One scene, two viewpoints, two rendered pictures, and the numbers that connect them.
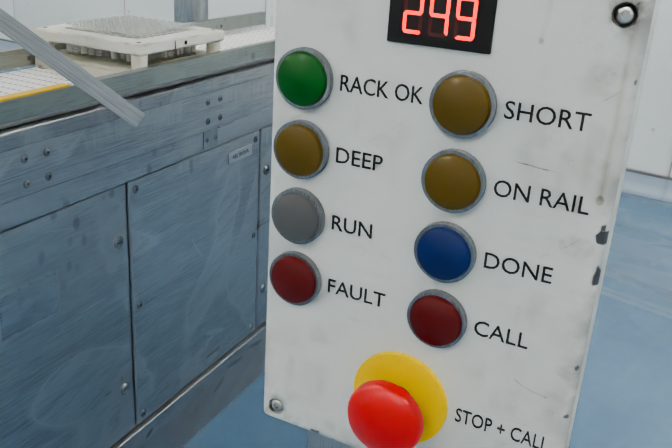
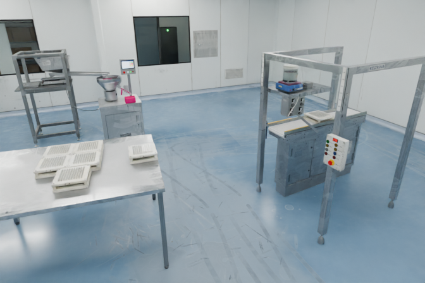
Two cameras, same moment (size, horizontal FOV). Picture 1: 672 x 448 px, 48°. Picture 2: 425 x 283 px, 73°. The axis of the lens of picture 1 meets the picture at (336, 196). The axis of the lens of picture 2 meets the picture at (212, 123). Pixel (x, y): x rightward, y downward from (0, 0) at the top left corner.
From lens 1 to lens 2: 2.13 m
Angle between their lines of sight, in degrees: 34
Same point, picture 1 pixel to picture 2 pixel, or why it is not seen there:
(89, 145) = (310, 133)
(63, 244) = (303, 146)
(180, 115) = (324, 129)
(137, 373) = (310, 168)
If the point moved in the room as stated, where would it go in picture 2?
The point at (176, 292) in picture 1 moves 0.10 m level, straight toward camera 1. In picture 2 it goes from (319, 157) to (319, 160)
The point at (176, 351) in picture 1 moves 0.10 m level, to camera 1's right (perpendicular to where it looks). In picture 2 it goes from (318, 167) to (326, 169)
